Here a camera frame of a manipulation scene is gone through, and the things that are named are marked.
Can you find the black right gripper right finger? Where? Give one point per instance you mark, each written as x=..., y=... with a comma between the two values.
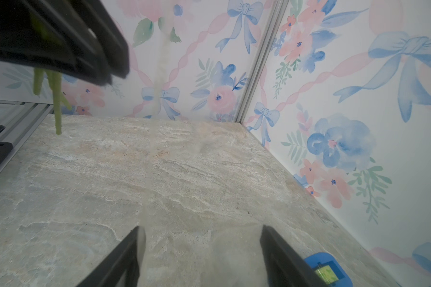
x=284, y=266

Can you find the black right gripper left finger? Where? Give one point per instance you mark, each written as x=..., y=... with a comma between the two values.
x=122, y=267

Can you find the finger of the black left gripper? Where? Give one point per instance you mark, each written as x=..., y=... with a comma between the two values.
x=80, y=55
x=115, y=47

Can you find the blue tape dispenser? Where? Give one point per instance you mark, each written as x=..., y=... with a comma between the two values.
x=329, y=270

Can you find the artificial pink cream flower bouquet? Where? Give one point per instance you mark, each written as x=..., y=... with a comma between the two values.
x=54, y=78

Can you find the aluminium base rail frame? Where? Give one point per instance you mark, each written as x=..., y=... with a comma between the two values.
x=21, y=119

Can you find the aluminium corner post left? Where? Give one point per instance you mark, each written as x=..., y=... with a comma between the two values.
x=269, y=34

